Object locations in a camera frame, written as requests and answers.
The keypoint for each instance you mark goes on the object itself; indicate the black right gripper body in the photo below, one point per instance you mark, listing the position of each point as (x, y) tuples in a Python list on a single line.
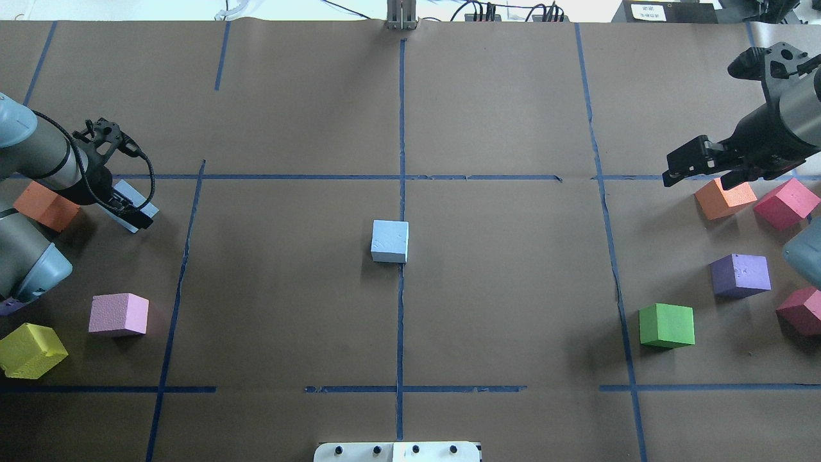
[(757, 139)]

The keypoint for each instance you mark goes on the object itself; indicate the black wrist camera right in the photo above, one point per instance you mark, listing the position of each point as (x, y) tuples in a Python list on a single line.
[(779, 62)]

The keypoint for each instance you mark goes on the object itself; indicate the purple foam block left side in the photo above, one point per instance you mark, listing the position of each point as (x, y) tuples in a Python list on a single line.
[(11, 305)]

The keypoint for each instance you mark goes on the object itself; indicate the aluminium profile post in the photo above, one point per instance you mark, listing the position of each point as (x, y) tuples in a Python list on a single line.
[(401, 15)]

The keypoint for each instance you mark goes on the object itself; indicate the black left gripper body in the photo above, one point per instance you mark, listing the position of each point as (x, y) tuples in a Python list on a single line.
[(92, 187)]

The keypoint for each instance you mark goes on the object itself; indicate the light blue foam block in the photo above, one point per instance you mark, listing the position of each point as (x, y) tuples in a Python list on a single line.
[(390, 241), (131, 194)]

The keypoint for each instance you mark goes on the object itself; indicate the purple foam block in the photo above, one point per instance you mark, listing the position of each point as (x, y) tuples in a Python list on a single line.
[(739, 276), (11, 305)]

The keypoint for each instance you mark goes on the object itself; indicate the yellow foam block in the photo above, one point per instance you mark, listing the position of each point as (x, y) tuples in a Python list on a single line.
[(30, 351)]

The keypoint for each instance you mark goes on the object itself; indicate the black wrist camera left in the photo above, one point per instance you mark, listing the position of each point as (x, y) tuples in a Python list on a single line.
[(101, 139)]

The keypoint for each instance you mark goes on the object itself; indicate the green foam block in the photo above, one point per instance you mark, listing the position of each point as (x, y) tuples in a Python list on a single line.
[(666, 326)]

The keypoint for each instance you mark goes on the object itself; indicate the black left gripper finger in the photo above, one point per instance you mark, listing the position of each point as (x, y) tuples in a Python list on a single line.
[(135, 220)]

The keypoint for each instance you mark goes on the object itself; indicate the black connector box left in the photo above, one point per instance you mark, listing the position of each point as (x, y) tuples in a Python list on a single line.
[(480, 12)]

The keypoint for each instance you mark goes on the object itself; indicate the crimson foam block upper right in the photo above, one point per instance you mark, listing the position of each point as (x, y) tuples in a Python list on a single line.
[(787, 204)]

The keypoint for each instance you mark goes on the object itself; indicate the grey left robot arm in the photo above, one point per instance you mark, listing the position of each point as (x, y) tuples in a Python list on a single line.
[(66, 171)]

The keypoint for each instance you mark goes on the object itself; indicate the orange foam block left side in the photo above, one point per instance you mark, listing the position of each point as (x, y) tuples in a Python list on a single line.
[(46, 207)]

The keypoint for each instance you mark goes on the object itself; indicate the black connector box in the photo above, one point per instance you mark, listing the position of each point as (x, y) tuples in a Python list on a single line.
[(480, 12), (546, 13)]

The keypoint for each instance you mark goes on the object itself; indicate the orange foam block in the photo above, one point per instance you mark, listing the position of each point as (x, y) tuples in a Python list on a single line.
[(715, 202), (46, 207)]

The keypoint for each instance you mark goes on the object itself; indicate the crimson foam block lower right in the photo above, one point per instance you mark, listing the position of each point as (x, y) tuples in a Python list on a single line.
[(802, 311)]

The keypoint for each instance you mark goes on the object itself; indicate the black connector box right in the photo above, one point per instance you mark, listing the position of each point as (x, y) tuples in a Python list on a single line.
[(546, 13)]

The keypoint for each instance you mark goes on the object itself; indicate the pink foam block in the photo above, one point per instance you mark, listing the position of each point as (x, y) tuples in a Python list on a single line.
[(118, 314)]

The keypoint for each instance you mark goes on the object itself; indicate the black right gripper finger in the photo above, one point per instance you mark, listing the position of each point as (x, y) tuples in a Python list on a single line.
[(736, 177), (699, 156)]

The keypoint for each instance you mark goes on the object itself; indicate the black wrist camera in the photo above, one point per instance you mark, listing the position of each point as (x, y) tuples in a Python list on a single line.
[(101, 139), (779, 62)]

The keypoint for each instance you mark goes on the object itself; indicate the crimson foam block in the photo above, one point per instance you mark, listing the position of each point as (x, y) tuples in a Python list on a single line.
[(802, 311), (787, 204)]

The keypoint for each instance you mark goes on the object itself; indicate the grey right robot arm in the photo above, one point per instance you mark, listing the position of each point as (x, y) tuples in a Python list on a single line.
[(790, 97)]

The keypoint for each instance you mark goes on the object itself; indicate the black box with label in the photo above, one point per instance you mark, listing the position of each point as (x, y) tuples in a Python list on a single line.
[(673, 12)]

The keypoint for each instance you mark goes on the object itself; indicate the orange foam block right side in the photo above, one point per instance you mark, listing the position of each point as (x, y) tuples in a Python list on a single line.
[(715, 202)]

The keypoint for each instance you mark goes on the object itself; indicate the purple foam block right side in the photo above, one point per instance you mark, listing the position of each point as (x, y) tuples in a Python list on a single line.
[(739, 276)]

